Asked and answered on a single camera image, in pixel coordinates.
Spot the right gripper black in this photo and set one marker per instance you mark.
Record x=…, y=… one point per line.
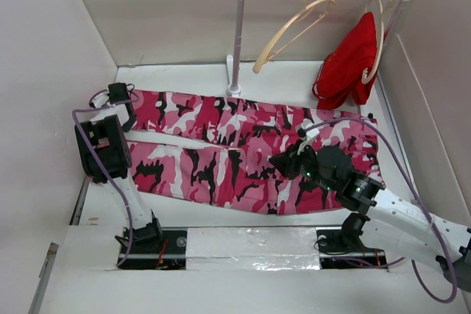
x=287, y=162

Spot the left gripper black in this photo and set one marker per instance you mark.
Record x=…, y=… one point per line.
x=130, y=123

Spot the pink camouflage trousers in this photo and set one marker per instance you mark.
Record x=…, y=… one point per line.
x=239, y=136

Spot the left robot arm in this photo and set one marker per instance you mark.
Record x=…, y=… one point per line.
x=106, y=159

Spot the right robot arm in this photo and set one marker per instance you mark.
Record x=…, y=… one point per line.
x=380, y=219

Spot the wooden hanger with red garment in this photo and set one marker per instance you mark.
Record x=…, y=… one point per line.
x=376, y=8

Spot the red garment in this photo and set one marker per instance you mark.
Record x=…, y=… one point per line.
x=350, y=71

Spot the silver tape strip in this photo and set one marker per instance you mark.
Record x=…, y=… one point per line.
x=279, y=248

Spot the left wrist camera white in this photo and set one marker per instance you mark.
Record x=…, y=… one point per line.
x=99, y=100

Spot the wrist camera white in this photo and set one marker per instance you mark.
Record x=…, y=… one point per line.
x=99, y=100
x=307, y=133

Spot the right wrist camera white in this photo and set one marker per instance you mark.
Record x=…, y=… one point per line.
x=307, y=133

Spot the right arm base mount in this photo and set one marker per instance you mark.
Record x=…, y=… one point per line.
x=340, y=246

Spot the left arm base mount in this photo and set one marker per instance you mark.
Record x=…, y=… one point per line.
x=169, y=255

